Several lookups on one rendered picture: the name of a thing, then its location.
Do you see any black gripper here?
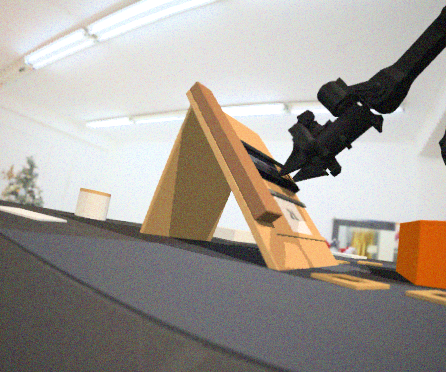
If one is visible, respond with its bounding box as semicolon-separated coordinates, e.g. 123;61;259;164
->
279;119;355;183

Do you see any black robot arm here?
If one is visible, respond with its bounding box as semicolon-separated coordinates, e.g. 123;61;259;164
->
296;5;446;140

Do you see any cream cylindrical jar with orange lid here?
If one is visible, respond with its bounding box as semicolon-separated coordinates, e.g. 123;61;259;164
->
74;188;111;220

